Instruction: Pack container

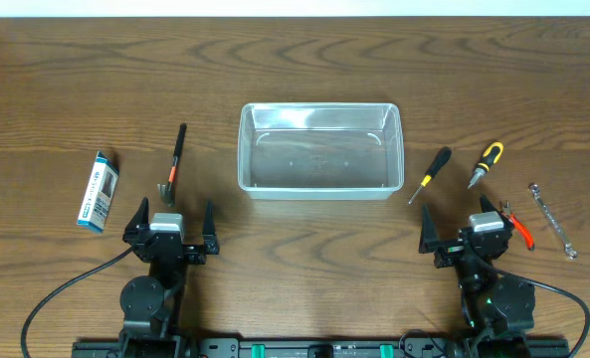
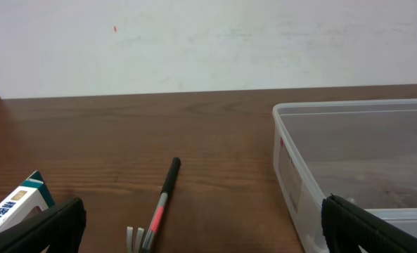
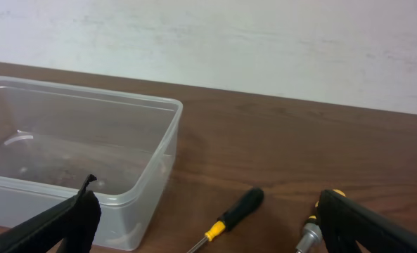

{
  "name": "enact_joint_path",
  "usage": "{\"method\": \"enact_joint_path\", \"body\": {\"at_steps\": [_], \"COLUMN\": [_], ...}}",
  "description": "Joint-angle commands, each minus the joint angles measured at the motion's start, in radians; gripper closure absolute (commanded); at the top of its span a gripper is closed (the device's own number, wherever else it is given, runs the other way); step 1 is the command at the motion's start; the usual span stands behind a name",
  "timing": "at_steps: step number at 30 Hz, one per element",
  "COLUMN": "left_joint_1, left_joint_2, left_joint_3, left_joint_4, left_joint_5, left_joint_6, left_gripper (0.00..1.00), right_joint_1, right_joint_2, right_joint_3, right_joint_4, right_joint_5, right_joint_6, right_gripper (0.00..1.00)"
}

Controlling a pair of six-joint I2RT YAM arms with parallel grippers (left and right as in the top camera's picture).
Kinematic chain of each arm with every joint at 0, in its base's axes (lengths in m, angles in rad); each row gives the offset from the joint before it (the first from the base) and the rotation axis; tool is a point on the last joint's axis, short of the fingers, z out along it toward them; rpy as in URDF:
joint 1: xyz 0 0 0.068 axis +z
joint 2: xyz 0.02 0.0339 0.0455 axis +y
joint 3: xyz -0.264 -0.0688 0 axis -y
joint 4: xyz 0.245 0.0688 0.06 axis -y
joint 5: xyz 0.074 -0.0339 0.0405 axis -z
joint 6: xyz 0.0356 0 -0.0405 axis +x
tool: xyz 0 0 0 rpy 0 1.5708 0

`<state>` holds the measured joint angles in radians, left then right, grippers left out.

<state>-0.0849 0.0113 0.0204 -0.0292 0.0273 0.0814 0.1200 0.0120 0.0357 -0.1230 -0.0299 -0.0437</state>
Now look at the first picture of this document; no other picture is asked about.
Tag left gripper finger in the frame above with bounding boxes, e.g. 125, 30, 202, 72
202, 201, 217, 245
124, 197, 149, 235

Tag red handled pliers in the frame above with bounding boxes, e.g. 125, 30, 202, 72
500, 201, 535, 252

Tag black slim screwdriver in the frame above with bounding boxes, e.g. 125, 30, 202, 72
408, 146, 452, 205

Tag silver combination wrench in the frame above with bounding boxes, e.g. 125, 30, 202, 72
529, 183, 578, 260

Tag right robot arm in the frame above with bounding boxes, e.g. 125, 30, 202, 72
419, 197, 535, 357

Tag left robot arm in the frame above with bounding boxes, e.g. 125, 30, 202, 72
118, 198, 220, 357

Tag clear plastic container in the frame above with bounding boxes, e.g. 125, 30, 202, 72
237, 102, 404, 201

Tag small black claw hammer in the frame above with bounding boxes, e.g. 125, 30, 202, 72
157, 123, 187, 207

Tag white and blue box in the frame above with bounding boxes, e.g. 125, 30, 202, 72
77, 151, 119, 234

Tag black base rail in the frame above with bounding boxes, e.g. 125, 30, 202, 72
71, 336, 570, 358

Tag left black cable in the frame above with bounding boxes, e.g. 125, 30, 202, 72
20, 246, 139, 358

